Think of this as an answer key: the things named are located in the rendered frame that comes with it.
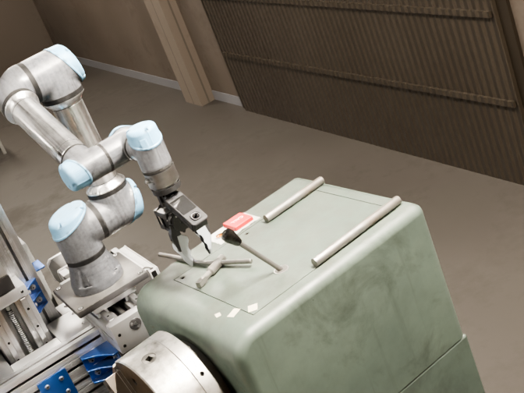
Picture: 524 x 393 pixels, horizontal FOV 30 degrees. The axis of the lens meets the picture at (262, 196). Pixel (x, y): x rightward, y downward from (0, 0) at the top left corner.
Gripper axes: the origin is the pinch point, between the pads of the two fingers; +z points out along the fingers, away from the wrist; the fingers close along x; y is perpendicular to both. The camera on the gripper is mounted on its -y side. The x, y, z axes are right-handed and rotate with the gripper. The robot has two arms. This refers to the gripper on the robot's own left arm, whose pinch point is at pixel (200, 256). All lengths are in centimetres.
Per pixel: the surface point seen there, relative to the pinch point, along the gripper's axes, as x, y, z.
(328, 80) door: -238, 269, 89
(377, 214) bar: -32.4, -29.4, 2.1
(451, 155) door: -227, 169, 122
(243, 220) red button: -18.4, 8.1, 2.6
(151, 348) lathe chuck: 25.4, -12.8, 5.6
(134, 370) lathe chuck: 31.8, -15.4, 6.0
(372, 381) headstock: -12, -34, 35
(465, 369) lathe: -39, -34, 51
